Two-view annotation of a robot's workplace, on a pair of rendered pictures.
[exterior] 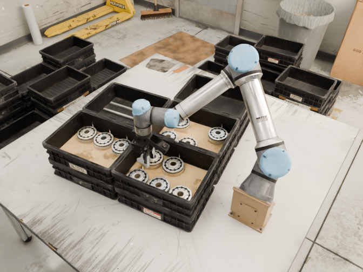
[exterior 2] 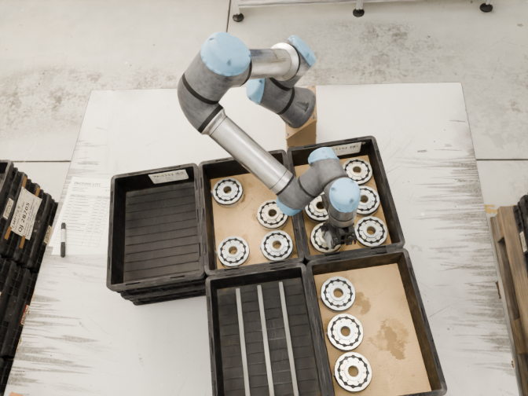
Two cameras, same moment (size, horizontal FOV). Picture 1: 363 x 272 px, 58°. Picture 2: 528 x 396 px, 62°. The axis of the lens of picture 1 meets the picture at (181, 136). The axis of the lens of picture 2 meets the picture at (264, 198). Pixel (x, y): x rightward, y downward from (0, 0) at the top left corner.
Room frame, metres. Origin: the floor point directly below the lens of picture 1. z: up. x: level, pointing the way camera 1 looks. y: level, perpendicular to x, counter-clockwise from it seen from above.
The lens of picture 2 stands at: (1.46, 0.53, 2.18)
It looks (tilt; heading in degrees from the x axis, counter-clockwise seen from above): 63 degrees down; 247
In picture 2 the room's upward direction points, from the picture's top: 12 degrees counter-clockwise
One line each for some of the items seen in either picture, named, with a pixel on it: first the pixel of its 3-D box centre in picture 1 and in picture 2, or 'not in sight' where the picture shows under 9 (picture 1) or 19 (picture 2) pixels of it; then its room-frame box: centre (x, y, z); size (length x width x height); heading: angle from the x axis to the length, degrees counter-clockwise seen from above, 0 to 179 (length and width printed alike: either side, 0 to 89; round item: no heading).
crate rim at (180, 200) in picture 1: (165, 165); (342, 195); (1.01, 0.07, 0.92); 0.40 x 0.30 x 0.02; 64
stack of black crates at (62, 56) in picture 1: (72, 68); not in sight; (2.75, 1.04, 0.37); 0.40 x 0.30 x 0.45; 144
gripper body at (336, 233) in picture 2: (143, 140); (341, 226); (1.10, 0.17, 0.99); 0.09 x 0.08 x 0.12; 68
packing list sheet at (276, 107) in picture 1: (259, 102); (86, 214); (1.77, -0.52, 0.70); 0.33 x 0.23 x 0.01; 54
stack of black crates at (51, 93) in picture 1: (65, 104); not in sight; (2.19, 0.96, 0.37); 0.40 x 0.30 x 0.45; 144
